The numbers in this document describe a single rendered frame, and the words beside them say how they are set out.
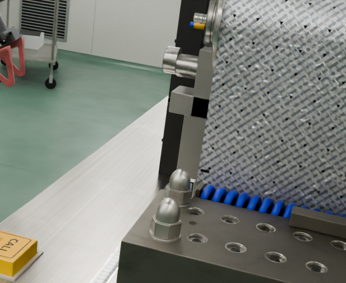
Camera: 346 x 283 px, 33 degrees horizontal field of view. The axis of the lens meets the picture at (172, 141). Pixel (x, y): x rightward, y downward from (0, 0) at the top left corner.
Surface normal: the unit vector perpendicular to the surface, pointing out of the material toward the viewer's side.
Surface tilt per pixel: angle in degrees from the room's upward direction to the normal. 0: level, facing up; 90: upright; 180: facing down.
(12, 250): 0
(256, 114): 90
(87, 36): 90
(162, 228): 90
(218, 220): 0
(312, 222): 90
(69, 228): 0
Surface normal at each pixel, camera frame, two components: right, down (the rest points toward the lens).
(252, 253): 0.13, -0.94
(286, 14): -0.17, -0.16
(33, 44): 0.02, 0.32
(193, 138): -0.25, 0.27
